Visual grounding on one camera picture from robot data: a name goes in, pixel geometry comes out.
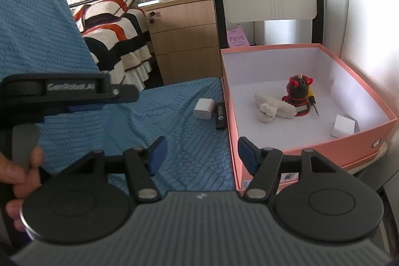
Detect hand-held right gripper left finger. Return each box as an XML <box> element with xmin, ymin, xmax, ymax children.
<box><xmin>67</xmin><ymin>136</ymin><xmax>169</xmax><ymax>203</ymax></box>

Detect pink cardboard box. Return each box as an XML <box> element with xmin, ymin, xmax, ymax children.
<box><xmin>220</xmin><ymin>43</ymin><xmax>399</xmax><ymax>192</ymax></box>

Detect pink paper bag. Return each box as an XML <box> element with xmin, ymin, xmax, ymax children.
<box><xmin>226</xmin><ymin>23</ymin><xmax>250</xmax><ymax>49</ymax></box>

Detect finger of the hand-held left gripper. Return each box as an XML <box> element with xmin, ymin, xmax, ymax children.
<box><xmin>43</xmin><ymin>103</ymin><xmax>105</xmax><ymax>124</ymax></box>
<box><xmin>95</xmin><ymin>85</ymin><xmax>140</xmax><ymax>105</ymax></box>

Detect wooden nightstand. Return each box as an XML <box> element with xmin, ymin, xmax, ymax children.
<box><xmin>137</xmin><ymin>0</ymin><xmax>220</xmax><ymax>87</ymax></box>

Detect black and red figurine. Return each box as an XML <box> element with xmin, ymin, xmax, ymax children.
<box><xmin>282</xmin><ymin>73</ymin><xmax>314</xmax><ymax>117</ymax></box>

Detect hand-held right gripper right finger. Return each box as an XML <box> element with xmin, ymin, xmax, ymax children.
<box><xmin>237</xmin><ymin>137</ymin><xmax>343</xmax><ymax>201</ymax></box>

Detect white charger plug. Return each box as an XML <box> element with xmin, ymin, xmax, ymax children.
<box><xmin>330</xmin><ymin>115</ymin><xmax>361</xmax><ymax>139</ymax></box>
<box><xmin>193</xmin><ymin>98</ymin><xmax>217</xmax><ymax>121</ymax></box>

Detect yellow handled screwdriver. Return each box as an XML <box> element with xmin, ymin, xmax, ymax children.
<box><xmin>307</xmin><ymin>91</ymin><xmax>321</xmax><ymax>116</ymax></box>

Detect person's left hand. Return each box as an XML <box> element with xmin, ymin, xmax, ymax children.
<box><xmin>0</xmin><ymin>146</ymin><xmax>45</xmax><ymax>232</ymax></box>

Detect striped bed blanket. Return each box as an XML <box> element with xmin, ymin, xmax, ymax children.
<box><xmin>69</xmin><ymin>0</ymin><xmax>154</xmax><ymax>91</ymax></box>

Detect white plush toy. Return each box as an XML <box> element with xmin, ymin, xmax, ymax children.
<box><xmin>254</xmin><ymin>92</ymin><xmax>297</xmax><ymax>123</ymax></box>

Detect blue textured blanket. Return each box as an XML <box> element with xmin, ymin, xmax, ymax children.
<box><xmin>0</xmin><ymin>0</ymin><xmax>239</xmax><ymax>195</ymax></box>

